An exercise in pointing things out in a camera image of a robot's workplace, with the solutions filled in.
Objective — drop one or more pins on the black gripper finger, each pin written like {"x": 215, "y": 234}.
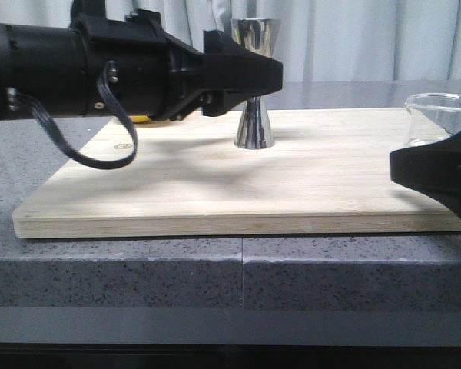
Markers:
{"x": 232, "y": 79}
{"x": 433, "y": 170}

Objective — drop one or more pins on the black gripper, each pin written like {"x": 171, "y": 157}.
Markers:
{"x": 148, "y": 71}

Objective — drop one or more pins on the clear glass beaker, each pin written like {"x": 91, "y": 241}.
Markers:
{"x": 433, "y": 117}

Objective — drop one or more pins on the steel hourglass jigger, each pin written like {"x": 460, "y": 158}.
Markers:
{"x": 258, "y": 35}

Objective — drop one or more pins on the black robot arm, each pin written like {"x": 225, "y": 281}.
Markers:
{"x": 49, "y": 65}

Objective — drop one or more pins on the yellow lemon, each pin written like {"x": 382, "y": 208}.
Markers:
{"x": 140, "y": 118}

